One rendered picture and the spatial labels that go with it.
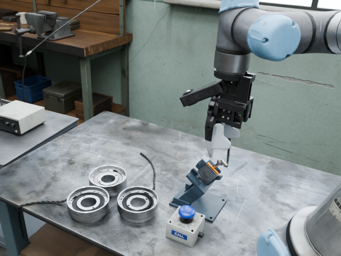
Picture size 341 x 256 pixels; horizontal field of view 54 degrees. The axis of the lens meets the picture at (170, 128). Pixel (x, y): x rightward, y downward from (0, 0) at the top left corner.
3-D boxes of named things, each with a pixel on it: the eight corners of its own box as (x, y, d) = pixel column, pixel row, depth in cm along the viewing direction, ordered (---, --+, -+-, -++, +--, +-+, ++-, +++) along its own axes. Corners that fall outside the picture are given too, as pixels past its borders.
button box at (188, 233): (165, 237, 80) (166, 221, 77) (178, 219, 85) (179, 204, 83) (196, 250, 77) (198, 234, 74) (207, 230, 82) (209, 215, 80)
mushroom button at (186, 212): (174, 227, 79) (175, 211, 77) (181, 217, 82) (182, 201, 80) (190, 233, 78) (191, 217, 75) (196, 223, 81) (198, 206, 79)
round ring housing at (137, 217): (144, 230, 81) (144, 218, 79) (109, 216, 85) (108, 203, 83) (165, 206, 90) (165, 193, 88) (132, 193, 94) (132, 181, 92)
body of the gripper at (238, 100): (239, 132, 73) (247, 79, 67) (203, 122, 76) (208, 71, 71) (250, 120, 79) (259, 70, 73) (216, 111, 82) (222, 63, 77)
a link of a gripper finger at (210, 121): (208, 143, 76) (215, 105, 73) (202, 141, 76) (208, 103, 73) (216, 138, 80) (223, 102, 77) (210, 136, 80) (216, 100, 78)
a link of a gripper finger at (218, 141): (225, 166, 76) (232, 128, 74) (201, 159, 79) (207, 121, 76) (229, 162, 79) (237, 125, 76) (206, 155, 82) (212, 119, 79)
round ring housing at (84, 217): (117, 204, 89) (116, 192, 87) (95, 230, 81) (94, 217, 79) (83, 193, 93) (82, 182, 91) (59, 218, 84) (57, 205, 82)
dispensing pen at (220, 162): (181, 183, 94) (219, 151, 83) (192, 194, 93) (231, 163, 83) (177, 187, 92) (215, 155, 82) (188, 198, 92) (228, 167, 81)
